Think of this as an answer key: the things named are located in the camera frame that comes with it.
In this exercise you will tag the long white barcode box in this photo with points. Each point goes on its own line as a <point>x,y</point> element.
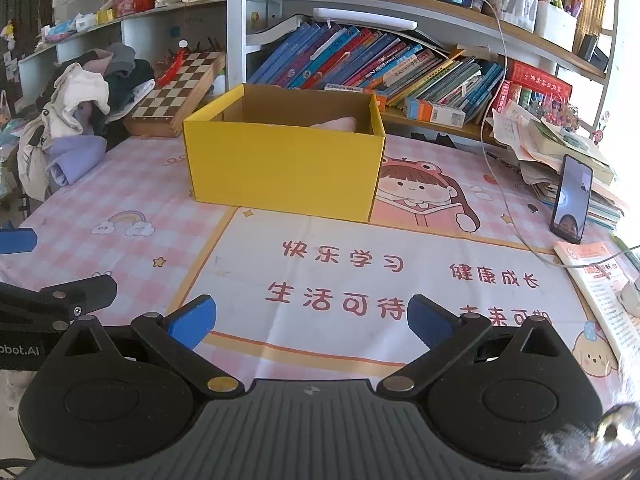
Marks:
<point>345,87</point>

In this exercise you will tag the grey garment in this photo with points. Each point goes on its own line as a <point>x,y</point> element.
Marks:
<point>120,57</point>

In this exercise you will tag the wooden folding chessboard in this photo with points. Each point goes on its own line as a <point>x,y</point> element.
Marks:
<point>170,95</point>

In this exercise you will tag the row of colourful books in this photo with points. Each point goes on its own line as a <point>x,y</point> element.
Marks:
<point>360,60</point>

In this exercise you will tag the clear desk organiser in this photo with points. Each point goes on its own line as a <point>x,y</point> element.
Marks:
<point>519,7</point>

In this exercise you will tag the beige jacket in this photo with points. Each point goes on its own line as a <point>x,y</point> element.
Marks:
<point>32,160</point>

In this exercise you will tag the messy stack of papers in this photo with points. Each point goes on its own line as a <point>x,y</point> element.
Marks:
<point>530,150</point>

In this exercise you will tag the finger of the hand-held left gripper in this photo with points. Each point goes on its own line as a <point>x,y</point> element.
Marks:
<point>90,292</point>
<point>17,241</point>

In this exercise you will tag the red tassel ornament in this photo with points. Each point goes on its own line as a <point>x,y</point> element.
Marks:
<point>172,65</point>

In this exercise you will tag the white pen holder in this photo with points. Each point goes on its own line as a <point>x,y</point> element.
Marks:
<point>555,25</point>

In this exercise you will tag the white light bar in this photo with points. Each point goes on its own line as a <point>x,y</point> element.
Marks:
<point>365,19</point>

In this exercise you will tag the orange white workbook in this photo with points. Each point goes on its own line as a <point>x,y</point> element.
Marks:
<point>595,290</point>

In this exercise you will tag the white wooden bookshelf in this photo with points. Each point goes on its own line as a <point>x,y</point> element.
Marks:
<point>236,35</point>

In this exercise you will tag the green pen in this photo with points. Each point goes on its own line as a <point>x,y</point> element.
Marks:
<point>627,250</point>

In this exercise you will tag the pink plush toy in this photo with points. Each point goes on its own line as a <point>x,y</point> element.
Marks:
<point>337,125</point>

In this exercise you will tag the orange white carton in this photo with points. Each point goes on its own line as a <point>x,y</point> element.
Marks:
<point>432,111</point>

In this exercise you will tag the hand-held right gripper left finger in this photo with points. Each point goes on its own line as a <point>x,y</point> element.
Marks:
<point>192,322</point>

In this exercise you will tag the pink checked printed tablecloth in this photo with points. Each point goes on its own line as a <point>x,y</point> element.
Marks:
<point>125,185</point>

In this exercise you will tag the smartphone showing portrait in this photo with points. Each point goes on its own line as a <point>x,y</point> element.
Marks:
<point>571,195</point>

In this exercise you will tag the dark garment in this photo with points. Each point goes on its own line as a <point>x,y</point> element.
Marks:
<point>127,85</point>

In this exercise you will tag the grey fuzzy cuff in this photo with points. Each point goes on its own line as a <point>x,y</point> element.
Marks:
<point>585,447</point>

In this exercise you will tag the thick red dictionary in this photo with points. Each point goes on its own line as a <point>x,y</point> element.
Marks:
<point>537,82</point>

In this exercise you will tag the white garment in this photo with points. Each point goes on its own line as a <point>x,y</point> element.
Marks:
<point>80,95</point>

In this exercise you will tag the yellow cardboard box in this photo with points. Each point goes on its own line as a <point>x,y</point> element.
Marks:
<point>280,170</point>

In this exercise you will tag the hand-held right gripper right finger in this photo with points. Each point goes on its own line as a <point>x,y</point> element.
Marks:
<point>430,322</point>

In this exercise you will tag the upright yellow books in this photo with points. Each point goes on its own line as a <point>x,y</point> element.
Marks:
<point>589,15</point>

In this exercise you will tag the lavender garment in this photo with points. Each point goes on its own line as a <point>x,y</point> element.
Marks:
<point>75,160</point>

